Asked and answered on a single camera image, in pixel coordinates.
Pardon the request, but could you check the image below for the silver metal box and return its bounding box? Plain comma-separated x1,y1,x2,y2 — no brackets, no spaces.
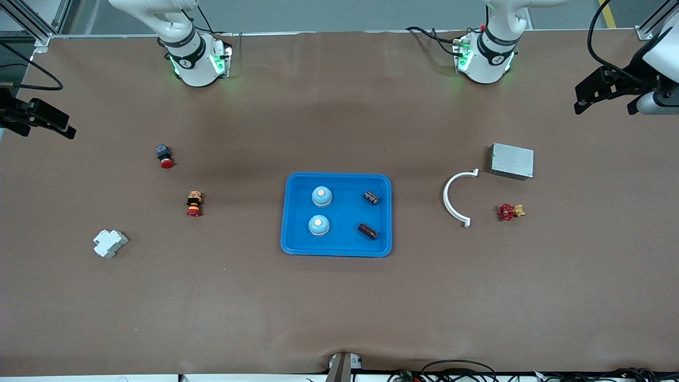
490,143,535,181

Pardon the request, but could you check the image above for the white circuit breaker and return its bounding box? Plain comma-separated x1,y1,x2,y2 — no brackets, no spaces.
93,229,129,259

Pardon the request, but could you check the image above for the brass valve red wheel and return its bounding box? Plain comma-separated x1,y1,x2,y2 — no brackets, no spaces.
498,203,526,222

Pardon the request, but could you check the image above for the blue plastic tray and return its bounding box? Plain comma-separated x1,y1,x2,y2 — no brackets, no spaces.
281,172,393,258

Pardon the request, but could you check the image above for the brown table mat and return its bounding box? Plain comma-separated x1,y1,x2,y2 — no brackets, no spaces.
0,29,679,377

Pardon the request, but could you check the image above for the grey table clamp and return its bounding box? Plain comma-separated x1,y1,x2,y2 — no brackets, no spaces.
326,352,364,382

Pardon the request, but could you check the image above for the aluminium frame post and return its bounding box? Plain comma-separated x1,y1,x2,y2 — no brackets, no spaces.
0,0,72,54
636,0,679,41

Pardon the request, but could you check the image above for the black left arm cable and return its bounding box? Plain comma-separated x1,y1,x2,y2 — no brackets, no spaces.
588,0,642,80

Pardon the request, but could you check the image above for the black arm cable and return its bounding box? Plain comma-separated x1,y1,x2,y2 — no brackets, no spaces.
0,41,64,91
588,0,642,80

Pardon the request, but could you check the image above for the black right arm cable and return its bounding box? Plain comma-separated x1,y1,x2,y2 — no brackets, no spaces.
0,41,64,91

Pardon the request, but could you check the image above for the black right base cable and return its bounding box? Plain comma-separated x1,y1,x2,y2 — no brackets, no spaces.
180,5,234,38

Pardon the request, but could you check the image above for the black base cable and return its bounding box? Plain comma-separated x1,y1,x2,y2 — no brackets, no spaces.
406,27,462,56
180,5,234,38

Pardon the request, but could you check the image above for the black left base cable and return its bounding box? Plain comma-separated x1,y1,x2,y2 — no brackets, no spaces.
406,27,462,56

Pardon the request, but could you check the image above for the white curved plastic bracket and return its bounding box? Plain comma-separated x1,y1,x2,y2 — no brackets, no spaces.
443,169,480,228

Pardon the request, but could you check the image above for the metal table edge rail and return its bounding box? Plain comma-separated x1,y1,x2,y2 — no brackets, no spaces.
50,29,640,39

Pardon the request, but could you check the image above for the black looped cable bundle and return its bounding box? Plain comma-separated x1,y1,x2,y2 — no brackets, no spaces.
387,360,499,382

